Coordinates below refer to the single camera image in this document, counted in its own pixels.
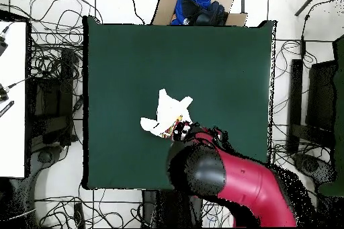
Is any white printed t-shirt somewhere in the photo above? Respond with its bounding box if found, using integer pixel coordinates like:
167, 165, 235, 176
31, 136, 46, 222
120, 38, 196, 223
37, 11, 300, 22
139, 88, 194, 139

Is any dark green table cloth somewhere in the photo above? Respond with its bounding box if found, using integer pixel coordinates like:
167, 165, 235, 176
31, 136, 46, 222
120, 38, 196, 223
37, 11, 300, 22
82, 15, 277, 191

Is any brown cardboard box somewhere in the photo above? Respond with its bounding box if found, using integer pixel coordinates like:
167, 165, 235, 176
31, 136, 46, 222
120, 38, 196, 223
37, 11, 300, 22
150, 0, 249, 27

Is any dark navy garment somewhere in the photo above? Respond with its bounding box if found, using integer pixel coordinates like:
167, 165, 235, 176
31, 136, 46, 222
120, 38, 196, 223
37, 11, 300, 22
181, 0, 229, 26

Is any black metal stand base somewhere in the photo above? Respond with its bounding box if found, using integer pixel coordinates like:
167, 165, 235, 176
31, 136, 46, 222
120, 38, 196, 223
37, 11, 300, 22
26, 47, 79, 146
287, 58, 338, 154

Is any black power strip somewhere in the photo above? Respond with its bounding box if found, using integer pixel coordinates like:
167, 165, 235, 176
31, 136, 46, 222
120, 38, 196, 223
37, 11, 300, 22
73, 201, 86, 229

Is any white side table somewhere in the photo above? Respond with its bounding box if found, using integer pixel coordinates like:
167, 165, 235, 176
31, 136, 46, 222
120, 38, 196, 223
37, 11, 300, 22
0, 20, 28, 179

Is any black label strip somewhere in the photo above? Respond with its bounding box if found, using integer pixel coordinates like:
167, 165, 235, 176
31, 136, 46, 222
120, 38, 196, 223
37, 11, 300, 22
0, 100, 15, 118

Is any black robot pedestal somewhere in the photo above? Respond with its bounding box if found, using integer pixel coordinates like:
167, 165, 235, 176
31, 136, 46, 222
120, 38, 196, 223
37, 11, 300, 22
140, 189, 205, 228

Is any black cable tangle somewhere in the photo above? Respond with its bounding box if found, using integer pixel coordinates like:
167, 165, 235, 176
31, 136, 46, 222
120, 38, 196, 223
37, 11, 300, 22
0, 0, 104, 79
268, 39, 319, 160
34, 183, 151, 228

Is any single black cable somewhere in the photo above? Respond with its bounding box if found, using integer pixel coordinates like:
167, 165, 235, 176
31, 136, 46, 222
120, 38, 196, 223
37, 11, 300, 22
117, 0, 146, 25

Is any grey pedestal leg with caster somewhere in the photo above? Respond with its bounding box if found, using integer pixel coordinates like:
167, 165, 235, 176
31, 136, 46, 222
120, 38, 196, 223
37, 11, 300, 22
291, 152, 337, 187
26, 145, 65, 187

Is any black cable with adapter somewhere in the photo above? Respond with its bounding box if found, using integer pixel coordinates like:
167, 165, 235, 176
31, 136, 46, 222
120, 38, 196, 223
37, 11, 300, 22
300, 0, 344, 62

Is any black camera device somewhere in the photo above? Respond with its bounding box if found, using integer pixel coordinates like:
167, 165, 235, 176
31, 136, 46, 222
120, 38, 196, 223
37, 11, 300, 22
0, 31, 9, 56
0, 83, 10, 102

